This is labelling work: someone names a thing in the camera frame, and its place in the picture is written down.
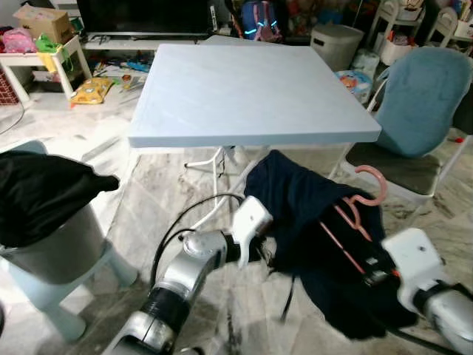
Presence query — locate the navy blue garment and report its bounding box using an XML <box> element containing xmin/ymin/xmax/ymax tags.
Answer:
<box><xmin>244</xmin><ymin>149</ymin><xmax>418</xmax><ymax>341</ymax></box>

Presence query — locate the pink plastic hanger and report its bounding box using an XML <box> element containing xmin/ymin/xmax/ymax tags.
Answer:
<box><xmin>319</xmin><ymin>164</ymin><xmax>389</xmax><ymax>278</ymax></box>

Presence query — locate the black garment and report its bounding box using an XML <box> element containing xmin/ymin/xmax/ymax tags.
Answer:
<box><xmin>0</xmin><ymin>150</ymin><xmax>120</xmax><ymax>249</ymax></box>

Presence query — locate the pale blue folding table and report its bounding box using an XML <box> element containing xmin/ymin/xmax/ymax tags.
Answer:
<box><xmin>128</xmin><ymin>35</ymin><xmax>382</xmax><ymax>230</ymax></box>

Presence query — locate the blue chair cushion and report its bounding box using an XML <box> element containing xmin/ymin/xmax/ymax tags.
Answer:
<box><xmin>375</xmin><ymin>46</ymin><xmax>473</xmax><ymax>158</ymax></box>

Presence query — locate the colourful toy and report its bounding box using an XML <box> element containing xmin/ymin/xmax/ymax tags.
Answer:
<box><xmin>336</xmin><ymin>69</ymin><xmax>374</xmax><ymax>101</ymax></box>

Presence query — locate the grey laundry bin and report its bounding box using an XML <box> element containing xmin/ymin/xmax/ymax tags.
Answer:
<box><xmin>0</xmin><ymin>203</ymin><xmax>112</xmax><ymax>285</ymax></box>

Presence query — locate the pale blue plastic stool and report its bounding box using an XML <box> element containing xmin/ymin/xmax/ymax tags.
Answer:
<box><xmin>0</xmin><ymin>139</ymin><xmax>140</xmax><ymax>342</ymax></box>

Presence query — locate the white television bench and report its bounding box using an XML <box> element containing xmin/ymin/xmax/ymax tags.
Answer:
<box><xmin>81</xmin><ymin>33</ymin><xmax>245</xmax><ymax>53</ymax></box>

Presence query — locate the black television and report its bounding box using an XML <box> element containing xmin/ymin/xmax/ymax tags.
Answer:
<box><xmin>76</xmin><ymin>0</ymin><xmax>219</xmax><ymax>36</ymax></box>

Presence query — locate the green bag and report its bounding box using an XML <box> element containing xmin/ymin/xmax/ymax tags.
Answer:
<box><xmin>35</xmin><ymin>33</ymin><xmax>66</xmax><ymax>54</ymax></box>

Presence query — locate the white side table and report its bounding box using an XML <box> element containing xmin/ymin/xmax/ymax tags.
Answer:
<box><xmin>0</xmin><ymin>35</ymin><xmax>93</xmax><ymax>103</ymax></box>

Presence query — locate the brown cardboard box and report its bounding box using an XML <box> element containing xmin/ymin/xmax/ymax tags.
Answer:
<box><xmin>13</xmin><ymin>4</ymin><xmax>75</xmax><ymax>44</ymax></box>

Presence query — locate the pink bag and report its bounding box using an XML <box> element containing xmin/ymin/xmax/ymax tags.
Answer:
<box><xmin>1</xmin><ymin>28</ymin><xmax>38</xmax><ymax>54</ymax></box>

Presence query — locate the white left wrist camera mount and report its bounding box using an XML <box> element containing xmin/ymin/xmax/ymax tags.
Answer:
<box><xmin>231</xmin><ymin>196</ymin><xmax>274</xmax><ymax>249</ymax></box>

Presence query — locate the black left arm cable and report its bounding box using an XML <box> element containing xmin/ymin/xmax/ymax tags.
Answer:
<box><xmin>152</xmin><ymin>192</ymin><xmax>245</xmax><ymax>285</ymax></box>

